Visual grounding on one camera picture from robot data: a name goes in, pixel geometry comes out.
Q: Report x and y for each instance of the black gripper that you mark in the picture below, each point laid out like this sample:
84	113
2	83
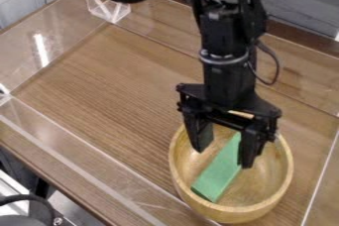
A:
225	100

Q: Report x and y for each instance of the green block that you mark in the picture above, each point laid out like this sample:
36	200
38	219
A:
221	171

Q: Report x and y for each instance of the brown wooden bowl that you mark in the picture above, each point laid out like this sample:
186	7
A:
257	188

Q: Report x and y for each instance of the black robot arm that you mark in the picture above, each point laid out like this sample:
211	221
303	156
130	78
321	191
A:
231	25

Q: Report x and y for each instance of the clear acrylic tray wall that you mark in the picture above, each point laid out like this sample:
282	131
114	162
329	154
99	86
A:
113	192

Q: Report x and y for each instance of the clear acrylic corner bracket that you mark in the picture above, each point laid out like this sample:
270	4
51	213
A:
109	10

